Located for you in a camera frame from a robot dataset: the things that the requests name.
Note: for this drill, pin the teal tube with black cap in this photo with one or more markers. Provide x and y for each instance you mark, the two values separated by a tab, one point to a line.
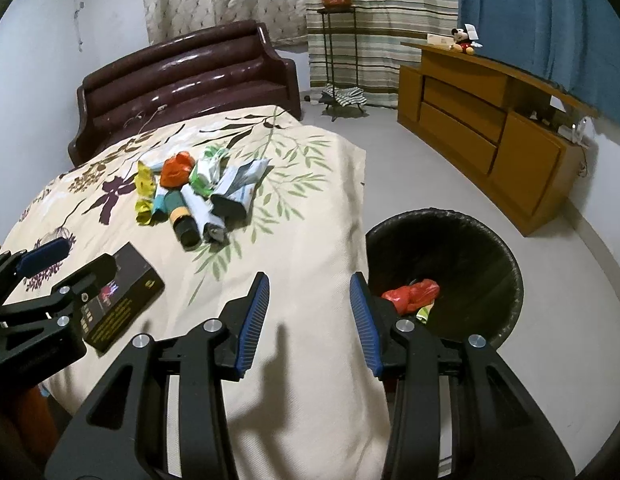
177	205

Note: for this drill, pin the blue curtain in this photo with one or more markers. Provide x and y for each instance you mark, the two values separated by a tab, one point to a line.
529	20

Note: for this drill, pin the white electronic device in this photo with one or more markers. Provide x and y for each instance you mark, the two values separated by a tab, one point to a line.
569	132

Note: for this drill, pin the mouse plush toy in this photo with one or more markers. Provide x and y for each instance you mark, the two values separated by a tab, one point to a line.
462	42

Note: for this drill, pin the green checked cloth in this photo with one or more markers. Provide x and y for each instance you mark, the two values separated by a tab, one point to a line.
345	95

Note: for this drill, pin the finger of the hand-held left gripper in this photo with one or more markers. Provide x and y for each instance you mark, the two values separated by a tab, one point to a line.
92	272
42	256

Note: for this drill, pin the black trash bin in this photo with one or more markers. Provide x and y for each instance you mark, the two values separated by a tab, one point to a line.
464	260

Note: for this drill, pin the black cardboard box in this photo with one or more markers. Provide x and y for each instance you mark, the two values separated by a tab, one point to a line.
132	285

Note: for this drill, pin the orange plastic wrapper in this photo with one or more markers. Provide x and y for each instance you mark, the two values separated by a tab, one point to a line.
175	170

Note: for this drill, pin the yellow plastic wrapper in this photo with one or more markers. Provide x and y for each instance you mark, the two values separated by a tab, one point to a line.
145	192

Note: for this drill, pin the dark wooden bed frame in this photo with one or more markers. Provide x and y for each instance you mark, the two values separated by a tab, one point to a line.
30	410

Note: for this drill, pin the black metal plant stand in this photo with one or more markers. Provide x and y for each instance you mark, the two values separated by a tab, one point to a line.
336	9

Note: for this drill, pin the cream floral blanket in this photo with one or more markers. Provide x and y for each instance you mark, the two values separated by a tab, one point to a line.
300	240

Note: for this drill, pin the dark brown leather sofa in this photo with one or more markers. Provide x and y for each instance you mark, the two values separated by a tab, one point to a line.
190	85

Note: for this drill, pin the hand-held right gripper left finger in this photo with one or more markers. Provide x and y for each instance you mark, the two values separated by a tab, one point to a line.
252	320

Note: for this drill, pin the green white plastic bag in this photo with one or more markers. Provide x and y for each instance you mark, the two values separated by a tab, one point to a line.
206	175

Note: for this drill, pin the striped curtain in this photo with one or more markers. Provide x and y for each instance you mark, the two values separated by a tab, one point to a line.
389	35

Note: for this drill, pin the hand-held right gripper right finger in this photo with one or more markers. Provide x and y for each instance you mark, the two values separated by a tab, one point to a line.
362	320

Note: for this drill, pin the white teal packet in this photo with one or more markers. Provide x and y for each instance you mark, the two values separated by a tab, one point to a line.
237	185

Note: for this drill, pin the red plastic wrapper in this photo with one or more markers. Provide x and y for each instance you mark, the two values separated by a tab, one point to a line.
409	295

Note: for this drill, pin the wooden cabinet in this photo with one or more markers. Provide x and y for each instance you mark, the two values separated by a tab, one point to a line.
529	160

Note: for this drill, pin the small yellow green wrapper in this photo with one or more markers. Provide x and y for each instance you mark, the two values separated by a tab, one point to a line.
423	314

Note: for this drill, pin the white box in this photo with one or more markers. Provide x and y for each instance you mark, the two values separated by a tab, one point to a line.
439	40

